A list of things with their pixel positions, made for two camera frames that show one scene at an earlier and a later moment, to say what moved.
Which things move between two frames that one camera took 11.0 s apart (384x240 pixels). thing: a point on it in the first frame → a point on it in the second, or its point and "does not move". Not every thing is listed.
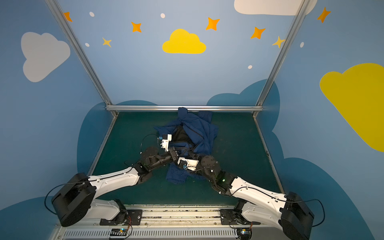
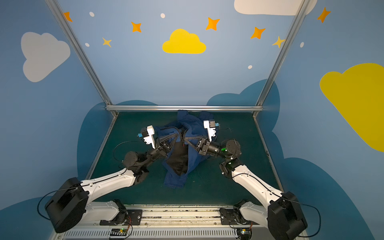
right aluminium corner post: [282, 56] does not move
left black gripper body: [173, 154] → [159, 145]
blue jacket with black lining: [191, 132] does not move
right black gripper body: [194, 156] → [202, 145]
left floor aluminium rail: [107, 135] does not move
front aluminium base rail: [167, 222] does not move
